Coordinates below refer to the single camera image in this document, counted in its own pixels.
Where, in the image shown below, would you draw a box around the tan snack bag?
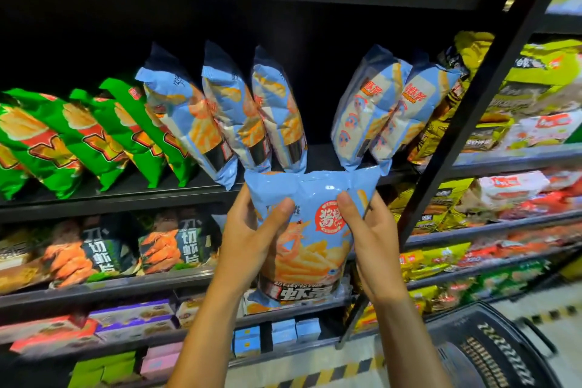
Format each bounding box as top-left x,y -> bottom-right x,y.
0,227 -> 51,296

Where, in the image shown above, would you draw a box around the black shopping basket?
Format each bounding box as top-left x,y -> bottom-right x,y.
426,301 -> 565,388

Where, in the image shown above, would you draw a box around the dark shrimp chip bags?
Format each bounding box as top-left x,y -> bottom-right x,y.
41,218 -> 139,290
138,209 -> 219,275

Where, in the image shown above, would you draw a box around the noodle packets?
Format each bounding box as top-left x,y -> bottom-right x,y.
407,31 -> 582,166
491,169 -> 582,257

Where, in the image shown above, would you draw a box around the row of green snack bags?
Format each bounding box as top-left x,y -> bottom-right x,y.
0,78 -> 196,202

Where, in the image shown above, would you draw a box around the person's left hand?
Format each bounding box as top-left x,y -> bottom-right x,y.
211,185 -> 296,304

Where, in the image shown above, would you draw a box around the row of small blue boxes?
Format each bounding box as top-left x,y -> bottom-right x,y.
233,316 -> 323,357

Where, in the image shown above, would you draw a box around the person's right hand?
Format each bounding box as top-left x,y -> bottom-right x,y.
336,190 -> 409,308

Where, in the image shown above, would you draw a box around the row of blue snack bags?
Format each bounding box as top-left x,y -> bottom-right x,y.
135,40 -> 309,192

